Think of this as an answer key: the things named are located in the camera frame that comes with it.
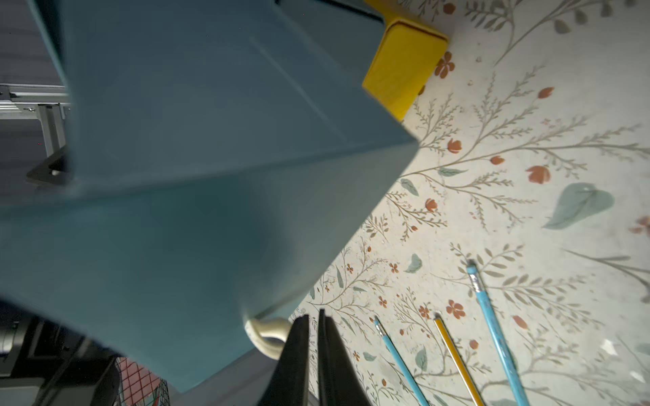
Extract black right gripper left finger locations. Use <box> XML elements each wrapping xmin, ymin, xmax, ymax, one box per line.
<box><xmin>257</xmin><ymin>316</ymin><xmax>310</xmax><ymax>405</ymax></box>

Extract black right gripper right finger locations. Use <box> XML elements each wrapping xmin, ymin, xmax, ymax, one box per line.
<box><xmin>318</xmin><ymin>309</ymin><xmax>372</xmax><ymax>406</ymax></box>

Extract teal drawer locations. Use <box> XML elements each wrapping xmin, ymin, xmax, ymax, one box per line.
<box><xmin>1</xmin><ymin>1</ymin><xmax>417</xmax><ymax>391</ymax></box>

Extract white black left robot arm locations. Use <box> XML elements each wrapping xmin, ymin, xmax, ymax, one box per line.
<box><xmin>1</xmin><ymin>301</ymin><xmax>121</xmax><ymax>405</ymax></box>

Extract yellow lower drawer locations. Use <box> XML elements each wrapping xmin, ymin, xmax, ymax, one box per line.
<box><xmin>362</xmin><ymin>0</ymin><xmax>450</xmax><ymax>121</ymax></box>

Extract light blue pencil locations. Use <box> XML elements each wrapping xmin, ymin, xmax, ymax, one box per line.
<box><xmin>467</xmin><ymin>260</ymin><xmax>530</xmax><ymax>406</ymax></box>
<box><xmin>373</xmin><ymin>316</ymin><xmax>429</xmax><ymax>406</ymax></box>

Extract yellow pencil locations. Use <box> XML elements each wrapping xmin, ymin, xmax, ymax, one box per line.
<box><xmin>433</xmin><ymin>313</ymin><xmax>486</xmax><ymax>406</ymax></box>

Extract floral patterned table mat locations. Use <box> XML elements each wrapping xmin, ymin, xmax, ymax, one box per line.
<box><xmin>296</xmin><ymin>1</ymin><xmax>649</xmax><ymax>405</ymax></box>

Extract black wire wall basket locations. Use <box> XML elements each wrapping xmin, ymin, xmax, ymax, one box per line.
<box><xmin>113</xmin><ymin>357</ymin><xmax>171</xmax><ymax>406</ymax></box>

